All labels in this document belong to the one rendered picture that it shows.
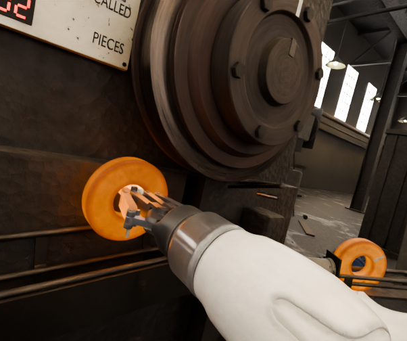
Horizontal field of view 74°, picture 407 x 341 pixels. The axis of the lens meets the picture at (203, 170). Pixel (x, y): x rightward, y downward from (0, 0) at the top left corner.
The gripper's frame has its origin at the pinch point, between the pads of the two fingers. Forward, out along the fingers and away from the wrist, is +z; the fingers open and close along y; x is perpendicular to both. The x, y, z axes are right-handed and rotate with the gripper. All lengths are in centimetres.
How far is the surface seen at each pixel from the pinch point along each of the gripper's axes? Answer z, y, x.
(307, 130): 407, 731, 95
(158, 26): -1.6, -2.3, 28.0
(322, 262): -14, 57, -14
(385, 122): 254, 860, 170
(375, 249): -22, 69, -7
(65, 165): 6.9, -9.7, 1.9
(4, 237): 5.0, -17.2, -10.6
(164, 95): -2.1, 1.3, 18.0
